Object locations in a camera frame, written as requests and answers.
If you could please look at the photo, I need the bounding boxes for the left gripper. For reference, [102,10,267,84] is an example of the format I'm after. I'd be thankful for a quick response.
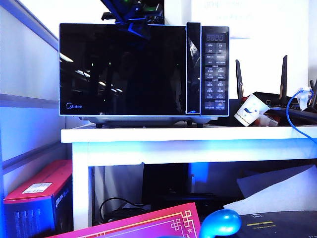
[101,3,164,38]

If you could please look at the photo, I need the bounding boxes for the black Midea microwave oven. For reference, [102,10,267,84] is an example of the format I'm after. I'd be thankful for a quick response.
[79,25,230,128]

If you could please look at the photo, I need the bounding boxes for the small white red box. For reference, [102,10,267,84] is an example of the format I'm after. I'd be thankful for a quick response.
[256,114,280,127]

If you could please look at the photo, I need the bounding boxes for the pink gift box gold pattern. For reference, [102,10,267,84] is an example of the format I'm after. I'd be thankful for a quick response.
[46,202,201,238]

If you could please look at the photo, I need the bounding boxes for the black box yellow print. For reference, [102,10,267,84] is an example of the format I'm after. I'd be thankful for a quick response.
[236,210,317,238]

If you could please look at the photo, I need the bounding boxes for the white table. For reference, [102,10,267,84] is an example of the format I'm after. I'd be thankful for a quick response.
[60,126,317,230]

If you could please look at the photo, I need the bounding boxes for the grey framed office partition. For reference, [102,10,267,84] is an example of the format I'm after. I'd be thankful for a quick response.
[0,0,73,238]

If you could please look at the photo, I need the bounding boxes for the white paper cup blue print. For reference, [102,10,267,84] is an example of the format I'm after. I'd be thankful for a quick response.
[234,93,269,127]

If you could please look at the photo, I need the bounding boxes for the black router with antennas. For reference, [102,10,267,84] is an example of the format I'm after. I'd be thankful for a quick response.
[235,55,317,126]

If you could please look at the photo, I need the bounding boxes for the black rectangular panel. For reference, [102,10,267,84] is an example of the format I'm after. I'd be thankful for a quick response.
[142,163,191,196]

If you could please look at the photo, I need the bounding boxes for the white tape tag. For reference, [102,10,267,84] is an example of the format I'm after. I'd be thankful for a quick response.
[298,86,313,111]

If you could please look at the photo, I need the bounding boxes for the black flat device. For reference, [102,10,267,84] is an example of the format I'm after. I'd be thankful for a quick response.
[150,192,225,215]

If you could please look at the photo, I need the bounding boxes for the black power adapter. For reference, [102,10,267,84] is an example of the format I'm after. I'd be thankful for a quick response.
[104,208,148,223]

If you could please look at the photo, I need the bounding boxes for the pale grey sheet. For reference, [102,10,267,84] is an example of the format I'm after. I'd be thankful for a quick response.
[236,165,317,199]

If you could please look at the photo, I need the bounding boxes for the red and blue carton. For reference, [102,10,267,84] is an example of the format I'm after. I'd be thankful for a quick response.
[2,160,74,238]

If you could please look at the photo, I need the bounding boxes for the glossy blue round object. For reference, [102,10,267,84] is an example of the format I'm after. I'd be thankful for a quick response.
[198,209,242,238]

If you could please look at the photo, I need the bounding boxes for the white paper sheet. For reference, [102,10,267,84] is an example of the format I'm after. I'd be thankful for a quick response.
[222,182,317,216]

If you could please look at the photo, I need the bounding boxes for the blue network cable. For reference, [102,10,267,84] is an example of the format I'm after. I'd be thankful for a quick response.
[286,86,317,143]

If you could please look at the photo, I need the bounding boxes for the black power cable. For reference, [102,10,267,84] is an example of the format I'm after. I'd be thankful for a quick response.
[99,197,146,224]

